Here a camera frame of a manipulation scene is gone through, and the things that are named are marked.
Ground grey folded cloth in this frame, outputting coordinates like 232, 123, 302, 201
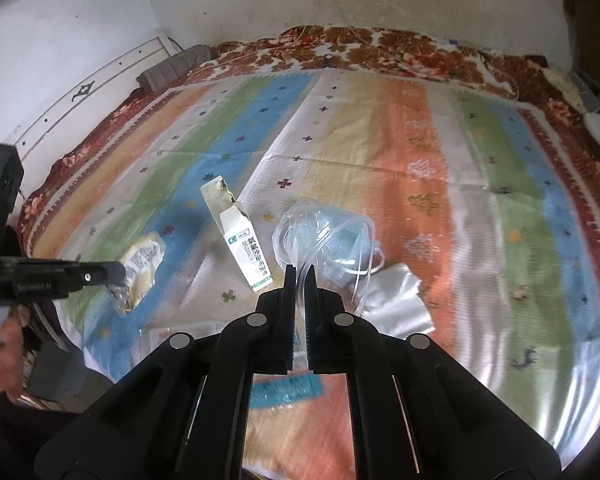
136, 45, 212, 93

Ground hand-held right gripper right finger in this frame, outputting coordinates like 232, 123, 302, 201
303, 271, 564, 480

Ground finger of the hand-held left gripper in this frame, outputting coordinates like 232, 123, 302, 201
77, 259, 127, 291

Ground cream yellow wrapper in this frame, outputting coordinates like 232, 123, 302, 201
111, 231, 167, 317

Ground striped colourful mat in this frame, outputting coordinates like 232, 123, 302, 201
27, 67, 600, 466

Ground white headboard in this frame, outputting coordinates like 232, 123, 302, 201
5, 35, 182, 201

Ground white carton box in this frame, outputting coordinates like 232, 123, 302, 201
200, 175, 274, 294

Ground blue white plastic package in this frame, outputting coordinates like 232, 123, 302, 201
147, 320, 328, 413

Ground crinkled clear plastic bag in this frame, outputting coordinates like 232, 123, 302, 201
357, 262, 436, 342

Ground person's left hand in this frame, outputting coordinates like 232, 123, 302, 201
0, 309, 25, 404

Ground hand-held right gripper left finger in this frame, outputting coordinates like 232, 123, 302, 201
35, 264, 298, 480

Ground clear bag with tubing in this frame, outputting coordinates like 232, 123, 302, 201
272, 200, 387, 322

